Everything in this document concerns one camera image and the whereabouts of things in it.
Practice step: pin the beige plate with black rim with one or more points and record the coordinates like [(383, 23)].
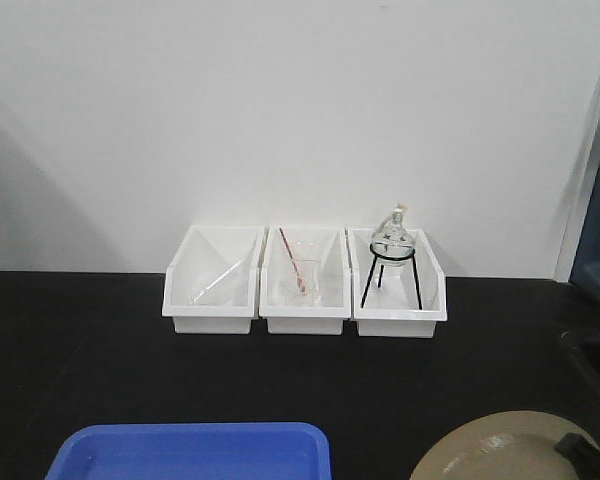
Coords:
[(503, 445)]

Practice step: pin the left white storage bin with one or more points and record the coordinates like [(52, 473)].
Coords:
[(204, 253)]

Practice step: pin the white storage bin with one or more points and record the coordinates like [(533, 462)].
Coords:
[(392, 311), (335, 304), (204, 253)]

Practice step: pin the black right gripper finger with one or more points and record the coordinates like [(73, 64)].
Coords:
[(583, 456)]

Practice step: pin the right white storage bin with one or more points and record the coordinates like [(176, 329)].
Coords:
[(392, 311)]

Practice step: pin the clear glass beaker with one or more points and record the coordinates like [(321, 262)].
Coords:
[(310, 266)]

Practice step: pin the glass stirring rod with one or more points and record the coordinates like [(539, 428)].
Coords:
[(225, 288)]

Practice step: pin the glass alcohol lamp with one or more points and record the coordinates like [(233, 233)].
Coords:
[(391, 243)]

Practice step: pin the middle white storage bin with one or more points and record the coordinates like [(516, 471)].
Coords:
[(335, 304)]

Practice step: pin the blue plastic tray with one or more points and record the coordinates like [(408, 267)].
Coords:
[(261, 450)]

